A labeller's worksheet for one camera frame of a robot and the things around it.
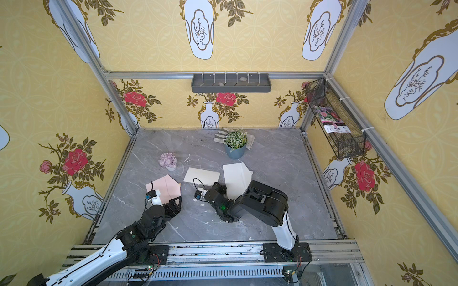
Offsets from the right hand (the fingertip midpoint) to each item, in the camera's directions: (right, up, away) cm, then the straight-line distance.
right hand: (217, 184), depth 93 cm
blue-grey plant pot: (+10, +16, +7) cm, 20 cm away
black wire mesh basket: (+64, +24, -6) cm, 68 cm away
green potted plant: (+9, +24, 0) cm, 26 cm away
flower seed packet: (+51, +31, -16) cm, 62 cm away
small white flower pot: (-25, +8, +4) cm, 27 cm away
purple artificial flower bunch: (-25, +13, -1) cm, 28 cm away
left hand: (-17, -6, -9) cm, 20 cm away
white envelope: (+11, +3, +5) cm, 12 cm away
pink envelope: (-25, -2, 0) cm, 26 cm away
